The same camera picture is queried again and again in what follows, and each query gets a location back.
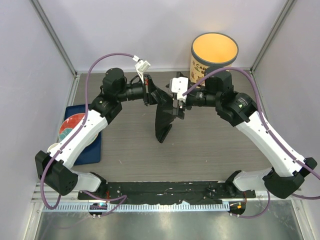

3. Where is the red and teal plate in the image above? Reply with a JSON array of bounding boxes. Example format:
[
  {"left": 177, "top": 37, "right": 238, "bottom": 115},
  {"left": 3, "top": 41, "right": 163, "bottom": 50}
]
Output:
[{"left": 58, "top": 112, "right": 102, "bottom": 147}]

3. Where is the perforated cable duct strip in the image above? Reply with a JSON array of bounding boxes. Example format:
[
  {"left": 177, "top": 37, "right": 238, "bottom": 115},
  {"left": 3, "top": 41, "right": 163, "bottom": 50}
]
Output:
[{"left": 52, "top": 201, "right": 230, "bottom": 214}]

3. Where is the blue tray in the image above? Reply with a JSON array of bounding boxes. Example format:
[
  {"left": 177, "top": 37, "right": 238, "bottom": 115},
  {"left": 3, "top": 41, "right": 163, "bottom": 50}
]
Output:
[{"left": 64, "top": 104, "right": 102, "bottom": 166}]

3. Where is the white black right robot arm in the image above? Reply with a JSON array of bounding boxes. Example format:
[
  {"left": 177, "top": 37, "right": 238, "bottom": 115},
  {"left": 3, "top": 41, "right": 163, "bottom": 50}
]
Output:
[{"left": 168, "top": 66, "right": 320, "bottom": 199}]

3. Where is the white paper cup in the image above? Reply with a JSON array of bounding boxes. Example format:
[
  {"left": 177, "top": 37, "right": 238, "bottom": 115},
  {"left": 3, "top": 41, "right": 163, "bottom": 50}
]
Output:
[{"left": 47, "top": 142, "right": 59, "bottom": 153}]

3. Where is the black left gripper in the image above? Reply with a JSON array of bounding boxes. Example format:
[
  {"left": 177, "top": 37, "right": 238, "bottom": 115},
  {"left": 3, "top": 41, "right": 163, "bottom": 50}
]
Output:
[{"left": 117, "top": 74, "right": 171, "bottom": 107}]

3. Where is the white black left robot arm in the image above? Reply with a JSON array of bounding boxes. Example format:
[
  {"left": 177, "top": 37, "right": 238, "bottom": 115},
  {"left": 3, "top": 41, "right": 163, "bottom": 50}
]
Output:
[{"left": 35, "top": 67, "right": 167, "bottom": 200}]

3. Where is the left aluminium corner post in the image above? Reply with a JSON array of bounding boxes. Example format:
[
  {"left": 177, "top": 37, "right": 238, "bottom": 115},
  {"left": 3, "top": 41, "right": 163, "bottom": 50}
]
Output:
[{"left": 29, "top": 0, "right": 77, "bottom": 77}]

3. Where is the yellow capybara trash bin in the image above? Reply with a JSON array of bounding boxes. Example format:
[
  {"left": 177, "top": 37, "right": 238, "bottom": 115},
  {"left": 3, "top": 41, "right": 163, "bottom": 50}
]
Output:
[{"left": 189, "top": 32, "right": 239, "bottom": 83}]

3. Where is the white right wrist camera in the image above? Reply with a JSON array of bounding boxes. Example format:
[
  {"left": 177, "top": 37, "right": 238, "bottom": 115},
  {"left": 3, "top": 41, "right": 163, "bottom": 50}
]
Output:
[{"left": 169, "top": 77, "right": 189, "bottom": 103}]

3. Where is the aluminium corner post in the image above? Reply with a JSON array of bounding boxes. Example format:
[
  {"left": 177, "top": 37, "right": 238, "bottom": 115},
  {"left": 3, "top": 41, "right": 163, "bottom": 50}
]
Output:
[
  {"left": 249, "top": 0, "right": 298, "bottom": 75},
  {"left": 29, "top": 0, "right": 77, "bottom": 77}
]

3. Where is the black trash bag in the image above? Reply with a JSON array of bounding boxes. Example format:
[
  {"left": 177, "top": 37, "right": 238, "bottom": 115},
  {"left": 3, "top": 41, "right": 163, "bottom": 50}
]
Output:
[{"left": 155, "top": 91, "right": 174, "bottom": 144}]

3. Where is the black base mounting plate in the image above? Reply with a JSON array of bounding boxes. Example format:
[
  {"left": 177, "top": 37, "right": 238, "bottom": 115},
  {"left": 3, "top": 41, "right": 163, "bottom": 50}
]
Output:
[{"left": 77, "top": 180, "right": 256, "bottom": 205}]

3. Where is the right aluminium corner post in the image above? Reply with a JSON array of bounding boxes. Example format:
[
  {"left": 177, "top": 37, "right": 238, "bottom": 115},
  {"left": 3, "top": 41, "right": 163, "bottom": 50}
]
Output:
[{"left": 249, "top": 0, "right": 298, "bottom": 75}]

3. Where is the aluminium frame rail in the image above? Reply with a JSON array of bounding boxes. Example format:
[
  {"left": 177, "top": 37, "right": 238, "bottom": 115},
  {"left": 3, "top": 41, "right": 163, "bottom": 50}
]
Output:
[{"left": 30, "top": 182, "right": 86, "bottom": 203}]

